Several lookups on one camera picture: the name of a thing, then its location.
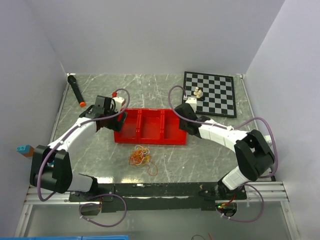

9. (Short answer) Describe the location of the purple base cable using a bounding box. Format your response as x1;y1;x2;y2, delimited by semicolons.
216;184;265;223
78;193;128;228

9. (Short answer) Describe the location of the black grey chessboard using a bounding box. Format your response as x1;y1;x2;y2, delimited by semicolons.
183;71;237;118

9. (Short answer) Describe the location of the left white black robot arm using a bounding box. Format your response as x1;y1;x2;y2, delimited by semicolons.
29;95;127;201

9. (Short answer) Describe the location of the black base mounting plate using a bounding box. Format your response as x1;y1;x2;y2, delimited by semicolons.
69;182;247;213

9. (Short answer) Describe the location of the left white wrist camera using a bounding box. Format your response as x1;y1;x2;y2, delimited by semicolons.
112;96;126;112

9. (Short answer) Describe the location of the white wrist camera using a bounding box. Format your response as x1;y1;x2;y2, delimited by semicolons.
112;96;126;112
185;96;197;112

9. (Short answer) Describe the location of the red three-compartment tray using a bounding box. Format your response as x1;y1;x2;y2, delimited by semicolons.
113;108;187;145

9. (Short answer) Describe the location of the blue brown toy block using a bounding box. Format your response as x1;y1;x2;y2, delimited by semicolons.
16;144;35;158

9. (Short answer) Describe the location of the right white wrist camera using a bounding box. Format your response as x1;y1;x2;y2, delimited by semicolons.
185;96;197;112

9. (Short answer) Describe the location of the blue plastic bin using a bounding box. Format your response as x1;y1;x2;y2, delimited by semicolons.
0;235;129;240

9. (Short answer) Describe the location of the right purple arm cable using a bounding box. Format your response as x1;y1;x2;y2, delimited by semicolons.
167;85;278;179

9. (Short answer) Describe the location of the white wire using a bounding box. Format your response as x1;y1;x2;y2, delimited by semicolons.
133;146;151;161

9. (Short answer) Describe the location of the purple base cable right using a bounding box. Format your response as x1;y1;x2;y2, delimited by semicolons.
216;184;265;223

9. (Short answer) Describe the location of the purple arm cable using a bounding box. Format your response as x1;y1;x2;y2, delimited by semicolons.
36;88;131;202
167;85;278;179

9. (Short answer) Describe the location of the black microphone orange end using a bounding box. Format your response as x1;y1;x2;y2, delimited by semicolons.
67;75;86;108

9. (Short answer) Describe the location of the cream chess piece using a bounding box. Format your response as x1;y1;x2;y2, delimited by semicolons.
193;87;199;96
196;90;202;99

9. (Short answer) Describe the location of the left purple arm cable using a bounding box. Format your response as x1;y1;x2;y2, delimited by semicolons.
36;88;131;202

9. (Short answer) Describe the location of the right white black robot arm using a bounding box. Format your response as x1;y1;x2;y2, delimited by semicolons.
173;102;276;200

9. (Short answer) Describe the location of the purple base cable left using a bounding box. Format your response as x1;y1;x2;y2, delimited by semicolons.
78;193;128;228

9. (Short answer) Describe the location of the aluminium rail frame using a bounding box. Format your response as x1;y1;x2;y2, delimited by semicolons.
24;181;289;205

